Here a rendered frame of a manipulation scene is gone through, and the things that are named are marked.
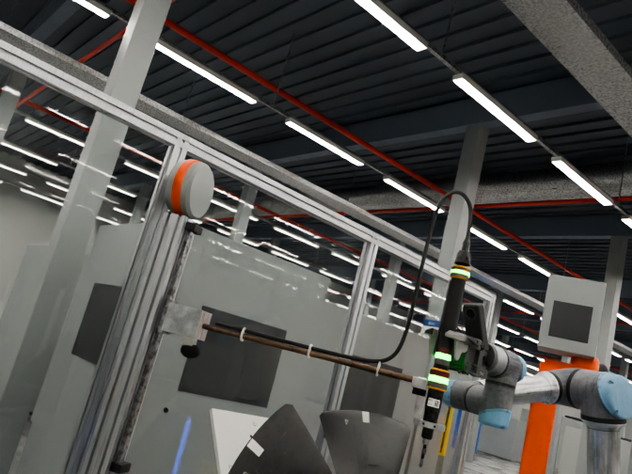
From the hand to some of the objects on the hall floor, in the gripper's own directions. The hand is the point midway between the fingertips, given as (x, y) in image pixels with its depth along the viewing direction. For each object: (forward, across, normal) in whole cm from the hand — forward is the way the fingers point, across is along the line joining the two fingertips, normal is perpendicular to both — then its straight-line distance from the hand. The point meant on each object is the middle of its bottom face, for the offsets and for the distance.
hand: (438, 330), depth 133 cm
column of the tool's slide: (+39, +59, -166) cm, 181 cm away
